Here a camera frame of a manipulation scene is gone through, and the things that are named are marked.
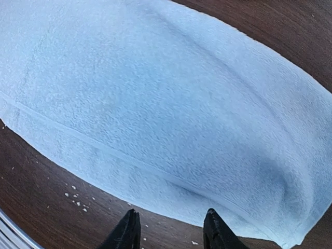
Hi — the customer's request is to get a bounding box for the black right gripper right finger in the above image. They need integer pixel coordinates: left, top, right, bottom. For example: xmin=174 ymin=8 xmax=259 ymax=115
xmin=203 ymin=208 xmax=248 ymax=249

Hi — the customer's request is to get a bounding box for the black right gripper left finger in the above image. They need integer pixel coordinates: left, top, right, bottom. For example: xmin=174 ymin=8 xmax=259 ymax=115
xmin=97 ymin=209 xmax=141 ymax=249

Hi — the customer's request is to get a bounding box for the light blue towel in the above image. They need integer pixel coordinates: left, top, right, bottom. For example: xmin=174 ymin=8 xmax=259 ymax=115
xmin=1 ymin=1 xmax=331 ymax=248

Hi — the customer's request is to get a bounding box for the aluminium front rail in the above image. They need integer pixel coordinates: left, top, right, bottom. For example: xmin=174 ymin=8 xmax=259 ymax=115
xmin=0 ymin=210 xmax=43 ymax=249

